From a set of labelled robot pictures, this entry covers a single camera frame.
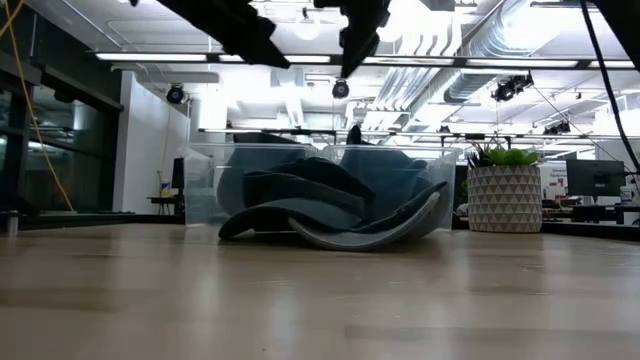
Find green succulent plant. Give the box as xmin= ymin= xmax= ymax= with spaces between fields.
xmin=467 ymin=142 xmax=541 ymax=169

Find dark navy baseball cap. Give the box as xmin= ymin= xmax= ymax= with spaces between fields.
xmin=218 ymin=157 xmax=376 ymax=241

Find long ceiling light bar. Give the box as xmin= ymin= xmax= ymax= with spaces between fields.
xmin=94 ymin=52 xmax=640 ymax=70

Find black computer monitor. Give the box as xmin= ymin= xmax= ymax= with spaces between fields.
xmin=565 ymin=158 xmax=626 ymax=197

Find yellow cable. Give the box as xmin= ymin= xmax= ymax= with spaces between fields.
xmin=0 ymin=0 xmax=75 ymax=212

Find large black track lights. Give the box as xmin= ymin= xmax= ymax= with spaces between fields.
xmin=491 ymin=73 xmax=535 ymax=104

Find dark teal baseball cap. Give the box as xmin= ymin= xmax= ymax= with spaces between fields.
xmin=339 ymin=124 xmax=431 ymax=221

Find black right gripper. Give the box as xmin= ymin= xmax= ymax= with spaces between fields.
xmin=313 ymin=0 xmax=392 ymax=79

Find white triangle-pattern plant pot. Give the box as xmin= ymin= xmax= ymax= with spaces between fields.
xmin=465 ymin=164 xmax=544 ymax=234

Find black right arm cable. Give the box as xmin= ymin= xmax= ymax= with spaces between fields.
xmin=578 ymin=0 xmax=640 ymax=174

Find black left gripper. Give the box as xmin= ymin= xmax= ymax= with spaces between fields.
xmin=157 ymin=0 xmax=292 ymax=70

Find small dark side table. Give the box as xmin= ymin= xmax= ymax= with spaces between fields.
xmin=146 ymin=195 xmax=184 ymax=216

